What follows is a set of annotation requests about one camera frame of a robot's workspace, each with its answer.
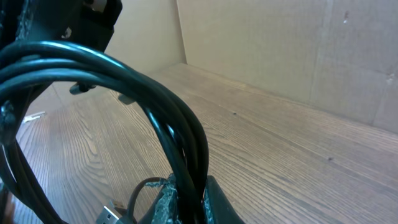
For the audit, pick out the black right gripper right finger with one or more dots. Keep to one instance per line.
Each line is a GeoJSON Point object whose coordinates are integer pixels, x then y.
{"type": "Point", "coordinates": [217, 208]}

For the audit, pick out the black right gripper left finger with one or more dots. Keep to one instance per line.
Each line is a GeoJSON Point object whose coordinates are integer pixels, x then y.
{"type": "Point", "coordinates": [164, 208]}

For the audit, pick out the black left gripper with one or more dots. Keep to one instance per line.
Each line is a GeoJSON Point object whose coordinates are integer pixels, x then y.
{"type": "Point", "coordinates": [85, 22]}

